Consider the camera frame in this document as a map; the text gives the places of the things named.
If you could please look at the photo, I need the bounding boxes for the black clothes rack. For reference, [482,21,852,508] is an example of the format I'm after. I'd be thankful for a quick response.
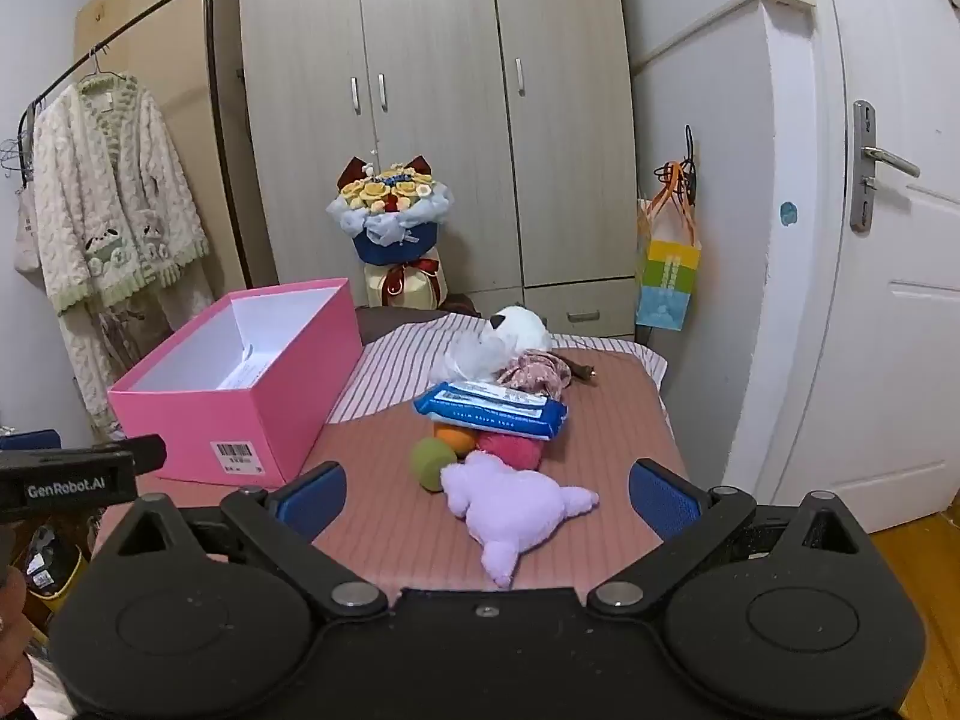
[19,0,252,290]

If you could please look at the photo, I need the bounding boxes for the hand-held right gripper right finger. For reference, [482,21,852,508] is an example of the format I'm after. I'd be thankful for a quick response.
[587,457,882,616]

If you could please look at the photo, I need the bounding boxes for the panda plush toy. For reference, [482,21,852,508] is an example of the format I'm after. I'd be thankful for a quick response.
[484,305,554,361]

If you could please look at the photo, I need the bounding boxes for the dark brown cushion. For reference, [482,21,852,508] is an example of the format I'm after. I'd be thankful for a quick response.
[354,292,481,347]

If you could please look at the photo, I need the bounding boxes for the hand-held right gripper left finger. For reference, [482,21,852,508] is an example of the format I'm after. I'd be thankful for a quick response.
[94,461,389,616]

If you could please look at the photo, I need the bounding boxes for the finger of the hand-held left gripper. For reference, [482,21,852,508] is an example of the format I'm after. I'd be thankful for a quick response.
[0,435,167,476]

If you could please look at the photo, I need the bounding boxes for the white tote bag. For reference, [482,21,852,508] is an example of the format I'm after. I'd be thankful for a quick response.
[11,184,44,275]

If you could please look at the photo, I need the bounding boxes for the white gauze cloth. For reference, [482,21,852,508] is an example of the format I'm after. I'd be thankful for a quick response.
[444,334,518,383]

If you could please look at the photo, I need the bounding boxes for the white striped sheet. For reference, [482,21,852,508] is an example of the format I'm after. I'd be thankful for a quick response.
[328,313,668,425]

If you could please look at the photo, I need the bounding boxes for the blue object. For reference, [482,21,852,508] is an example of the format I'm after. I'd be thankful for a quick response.
[0,429,62,453]

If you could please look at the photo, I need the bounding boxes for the pink pompom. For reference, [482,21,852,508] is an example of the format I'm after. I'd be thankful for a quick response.
[472,427,545,470]

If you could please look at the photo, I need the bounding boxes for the beige wooden wardrobe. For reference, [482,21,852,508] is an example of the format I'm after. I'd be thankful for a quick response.
[231,0,640,338]

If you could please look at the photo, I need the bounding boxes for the person's left hand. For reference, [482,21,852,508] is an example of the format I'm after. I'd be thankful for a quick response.
[0,566,33,702]

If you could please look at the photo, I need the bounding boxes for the floral cloth doll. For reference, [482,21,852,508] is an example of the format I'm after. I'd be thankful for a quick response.
[495,349,598,398]

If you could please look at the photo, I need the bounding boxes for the flower bouquet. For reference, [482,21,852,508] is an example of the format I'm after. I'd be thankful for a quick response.
[325,154,455,308]

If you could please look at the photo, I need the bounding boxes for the metal door handle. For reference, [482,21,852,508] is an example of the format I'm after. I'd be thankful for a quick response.
[851,100,922,233]

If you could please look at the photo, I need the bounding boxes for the purple plush toy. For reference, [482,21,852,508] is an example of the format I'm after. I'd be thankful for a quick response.
[439,450,601,590]

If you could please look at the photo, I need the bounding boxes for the colourful paper gift bag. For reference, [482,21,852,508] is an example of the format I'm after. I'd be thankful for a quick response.
[635,157,703,332]

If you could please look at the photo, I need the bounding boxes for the orange egg-shaped plush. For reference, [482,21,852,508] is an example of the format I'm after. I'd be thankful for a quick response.
[433,424,478,455]

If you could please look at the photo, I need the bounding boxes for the blue wet wipes pack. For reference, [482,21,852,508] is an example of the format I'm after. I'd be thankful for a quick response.
[414,380,569,440]

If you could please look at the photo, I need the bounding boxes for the green plush ball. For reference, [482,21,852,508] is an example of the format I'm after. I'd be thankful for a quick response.
[411,436,459,494]

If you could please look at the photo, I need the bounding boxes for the wire hangers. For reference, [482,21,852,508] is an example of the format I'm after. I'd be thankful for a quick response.
[0,136,35,182]

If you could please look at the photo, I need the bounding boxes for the cream green knit cardigan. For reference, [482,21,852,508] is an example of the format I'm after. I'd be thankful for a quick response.
[30,73,213,441]

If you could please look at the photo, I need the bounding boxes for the black wall hook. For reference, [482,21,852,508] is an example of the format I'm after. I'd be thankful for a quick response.
[681,125,701,208]

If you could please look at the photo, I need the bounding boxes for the white door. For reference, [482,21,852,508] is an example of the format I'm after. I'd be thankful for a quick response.
[772,0,960,535]

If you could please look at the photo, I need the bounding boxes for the pink cardboard box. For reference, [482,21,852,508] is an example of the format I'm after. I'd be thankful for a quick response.
[107,277,365,487]

